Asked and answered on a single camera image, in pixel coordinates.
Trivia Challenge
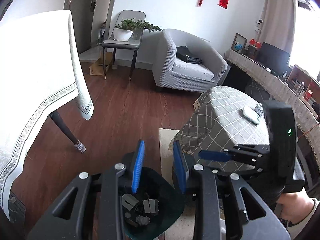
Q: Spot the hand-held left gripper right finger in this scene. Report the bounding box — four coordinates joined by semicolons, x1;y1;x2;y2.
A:
172;140;292;240

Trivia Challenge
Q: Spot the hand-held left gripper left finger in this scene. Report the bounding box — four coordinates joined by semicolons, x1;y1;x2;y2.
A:
26;140;145;240

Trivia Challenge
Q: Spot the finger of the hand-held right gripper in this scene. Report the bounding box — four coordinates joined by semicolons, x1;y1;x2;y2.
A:
211;159;270;175
199;144;270;164

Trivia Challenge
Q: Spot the dark green trash bin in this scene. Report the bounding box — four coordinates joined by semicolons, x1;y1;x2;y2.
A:
117;152;186;239

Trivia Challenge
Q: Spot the person's right hand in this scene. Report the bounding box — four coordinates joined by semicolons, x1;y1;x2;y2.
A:
277;192;315;225

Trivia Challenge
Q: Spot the beige floor rug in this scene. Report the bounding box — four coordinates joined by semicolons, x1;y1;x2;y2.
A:
159;128;225;240

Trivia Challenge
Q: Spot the blue tissue pack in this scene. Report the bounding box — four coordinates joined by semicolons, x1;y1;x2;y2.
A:
243;105;260;125

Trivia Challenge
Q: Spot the grey checked tablecloth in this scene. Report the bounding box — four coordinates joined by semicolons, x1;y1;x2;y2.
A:
174;85;298;173

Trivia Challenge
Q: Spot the wooden bookshelf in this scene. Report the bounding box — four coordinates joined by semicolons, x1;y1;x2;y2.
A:
287;65;320;115

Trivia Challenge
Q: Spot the beige fringed desk cloth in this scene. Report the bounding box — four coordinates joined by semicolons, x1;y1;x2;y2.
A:
225;49;320;143

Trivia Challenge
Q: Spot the grey armchair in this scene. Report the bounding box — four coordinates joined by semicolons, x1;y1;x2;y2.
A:
152;29;228;93

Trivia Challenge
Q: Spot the black monitor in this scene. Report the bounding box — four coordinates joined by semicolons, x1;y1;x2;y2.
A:
257;42;292;73

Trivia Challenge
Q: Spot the brown desk box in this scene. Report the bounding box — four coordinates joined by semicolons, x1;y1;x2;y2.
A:
246;45;259;57

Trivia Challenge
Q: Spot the cardboard box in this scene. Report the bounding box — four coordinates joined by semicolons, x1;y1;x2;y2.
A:
89;52;114;77

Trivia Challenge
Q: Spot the black leather bag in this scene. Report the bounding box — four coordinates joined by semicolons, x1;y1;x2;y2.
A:
176;45;203;65

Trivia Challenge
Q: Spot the framed globe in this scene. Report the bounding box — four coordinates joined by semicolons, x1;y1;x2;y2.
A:
232;33;248;54

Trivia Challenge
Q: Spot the grey dining chair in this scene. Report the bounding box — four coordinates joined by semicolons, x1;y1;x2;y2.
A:
101;10;147;83

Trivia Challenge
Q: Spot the beige curtain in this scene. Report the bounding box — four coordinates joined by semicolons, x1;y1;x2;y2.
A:
257;0;299;53

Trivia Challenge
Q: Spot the potted plant in white pot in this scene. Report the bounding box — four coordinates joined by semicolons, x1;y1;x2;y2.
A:
113;19;162;42

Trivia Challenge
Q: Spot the white patterned tablecloth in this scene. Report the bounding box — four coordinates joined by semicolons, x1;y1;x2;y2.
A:
0;9;94;223

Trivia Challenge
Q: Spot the grey door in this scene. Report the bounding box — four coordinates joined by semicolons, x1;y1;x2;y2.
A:
64;0;100;54

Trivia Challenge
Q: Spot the red string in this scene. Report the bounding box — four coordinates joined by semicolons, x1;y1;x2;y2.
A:
297;123;320;140

